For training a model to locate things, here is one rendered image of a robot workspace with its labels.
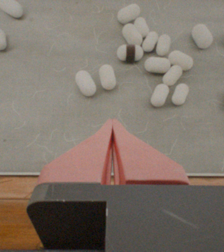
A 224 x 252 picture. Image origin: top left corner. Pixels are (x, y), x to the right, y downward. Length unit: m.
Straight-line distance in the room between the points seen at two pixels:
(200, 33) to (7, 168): 0.32
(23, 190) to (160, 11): 0.33
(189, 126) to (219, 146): 0.04
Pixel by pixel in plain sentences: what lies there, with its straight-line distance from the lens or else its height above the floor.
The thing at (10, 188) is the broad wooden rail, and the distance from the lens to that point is 0.26.
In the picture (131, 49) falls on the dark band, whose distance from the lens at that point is 0.28.
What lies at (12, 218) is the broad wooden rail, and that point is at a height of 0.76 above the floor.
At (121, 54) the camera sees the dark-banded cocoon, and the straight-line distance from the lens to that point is 0.28.
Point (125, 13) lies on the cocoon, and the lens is 0.32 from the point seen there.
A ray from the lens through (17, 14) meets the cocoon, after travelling 0.36.
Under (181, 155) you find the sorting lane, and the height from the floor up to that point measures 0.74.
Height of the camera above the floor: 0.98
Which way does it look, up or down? 76 degrees down
